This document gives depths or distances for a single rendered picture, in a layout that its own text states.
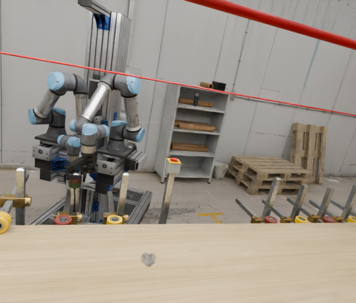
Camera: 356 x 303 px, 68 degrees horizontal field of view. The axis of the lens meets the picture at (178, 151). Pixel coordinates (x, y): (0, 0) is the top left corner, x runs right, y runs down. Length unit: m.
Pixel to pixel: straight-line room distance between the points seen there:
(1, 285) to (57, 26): 3.32
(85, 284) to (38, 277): 0.17
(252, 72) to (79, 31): 2.85
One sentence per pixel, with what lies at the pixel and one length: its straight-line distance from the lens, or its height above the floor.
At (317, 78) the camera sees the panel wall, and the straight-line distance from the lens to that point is 6.08.
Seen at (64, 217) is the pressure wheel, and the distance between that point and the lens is 1.46.
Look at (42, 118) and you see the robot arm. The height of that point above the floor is 1.21.
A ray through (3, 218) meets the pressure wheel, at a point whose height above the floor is 0.97.
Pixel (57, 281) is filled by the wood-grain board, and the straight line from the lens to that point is 1.15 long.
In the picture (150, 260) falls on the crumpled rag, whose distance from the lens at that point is 1.24.
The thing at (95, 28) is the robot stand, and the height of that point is 1.89.
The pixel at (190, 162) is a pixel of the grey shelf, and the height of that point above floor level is 0.21.
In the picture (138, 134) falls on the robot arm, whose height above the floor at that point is 1.22.
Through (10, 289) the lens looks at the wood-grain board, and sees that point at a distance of 1.15.
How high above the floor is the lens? 1.69
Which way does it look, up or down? 16 degrees down
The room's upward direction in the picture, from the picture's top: 11 degrees clockwise
